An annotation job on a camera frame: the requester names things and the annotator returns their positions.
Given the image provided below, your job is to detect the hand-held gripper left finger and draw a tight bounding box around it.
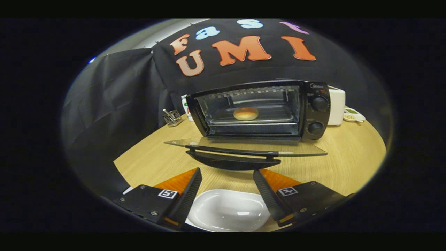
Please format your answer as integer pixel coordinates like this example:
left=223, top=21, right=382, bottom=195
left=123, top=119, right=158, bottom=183
left=112, top=167, right=202, bottom=230

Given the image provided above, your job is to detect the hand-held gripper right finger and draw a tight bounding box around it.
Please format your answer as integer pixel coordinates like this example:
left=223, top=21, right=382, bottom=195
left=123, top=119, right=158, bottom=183
left=253, top=169, right=354, bottom=227

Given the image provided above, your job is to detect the round bread bun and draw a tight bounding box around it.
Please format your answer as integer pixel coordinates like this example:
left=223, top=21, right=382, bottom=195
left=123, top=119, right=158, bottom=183
left=233, top=107, right=259, bottom=121

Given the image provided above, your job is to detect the black toaster oven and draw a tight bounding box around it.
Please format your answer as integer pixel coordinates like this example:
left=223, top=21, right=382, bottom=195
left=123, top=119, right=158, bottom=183
left=164, top=80, right=331, bottom=171

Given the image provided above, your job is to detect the metal oven tray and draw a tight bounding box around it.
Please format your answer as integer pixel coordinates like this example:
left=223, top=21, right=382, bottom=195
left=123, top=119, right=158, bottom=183
left=209, top=106, right=297, bottom=124

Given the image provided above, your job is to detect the white oval plate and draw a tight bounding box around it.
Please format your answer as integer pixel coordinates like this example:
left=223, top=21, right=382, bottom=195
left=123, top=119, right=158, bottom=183
left=186, top=189, right=271, bottom=232

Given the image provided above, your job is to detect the white printed bottle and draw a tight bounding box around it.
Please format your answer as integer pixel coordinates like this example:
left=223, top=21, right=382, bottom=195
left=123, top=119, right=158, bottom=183
left=181, top=95, right=194, bottom=122

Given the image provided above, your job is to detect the white boxy appliance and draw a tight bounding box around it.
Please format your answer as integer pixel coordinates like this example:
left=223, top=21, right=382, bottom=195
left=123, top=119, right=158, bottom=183
left=328, top=87, right=346, bottom=126

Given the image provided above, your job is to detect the black backdrop cloth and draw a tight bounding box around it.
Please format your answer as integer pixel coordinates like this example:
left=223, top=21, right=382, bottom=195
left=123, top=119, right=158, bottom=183
left=61, top=19, right=394, bottom=199

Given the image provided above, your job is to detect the small white dish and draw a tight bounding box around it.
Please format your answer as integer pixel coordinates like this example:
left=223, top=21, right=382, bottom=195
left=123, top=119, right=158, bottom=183
left=343, top=108, right=366, bottom=123

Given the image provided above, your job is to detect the wire mesh basket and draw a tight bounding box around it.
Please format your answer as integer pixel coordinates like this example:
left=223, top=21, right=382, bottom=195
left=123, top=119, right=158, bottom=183
left=162, top=109, right=183, bottom=127

